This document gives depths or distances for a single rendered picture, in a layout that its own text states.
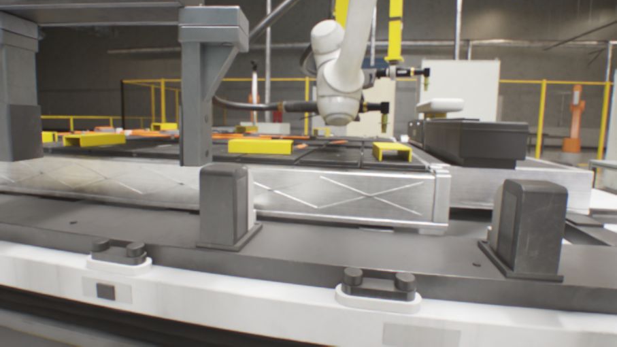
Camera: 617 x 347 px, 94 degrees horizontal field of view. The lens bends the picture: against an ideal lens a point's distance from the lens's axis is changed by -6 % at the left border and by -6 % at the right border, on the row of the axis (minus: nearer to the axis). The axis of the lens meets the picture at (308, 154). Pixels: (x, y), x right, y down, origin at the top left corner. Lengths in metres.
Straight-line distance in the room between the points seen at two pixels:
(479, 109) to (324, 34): 4.90
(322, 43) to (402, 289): 0.61
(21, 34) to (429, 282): 0.52
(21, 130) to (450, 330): 0.50
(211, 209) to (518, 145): 0.67
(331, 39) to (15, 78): 0.69
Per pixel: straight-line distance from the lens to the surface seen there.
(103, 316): 1.20
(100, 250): 0.63
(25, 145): 0.29
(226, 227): 0.53
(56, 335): 1.36
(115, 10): 0.25
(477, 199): 0.87
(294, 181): 0.64
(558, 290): 0.57
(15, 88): 0.29
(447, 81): 5.51
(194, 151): 0.21
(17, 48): 0.30
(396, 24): 1.68
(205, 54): 0.22
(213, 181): 0.52
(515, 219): 0.53
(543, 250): 0.54
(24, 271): 0.77
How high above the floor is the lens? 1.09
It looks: 6 degrees down
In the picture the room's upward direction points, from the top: 1 degrees clockwise
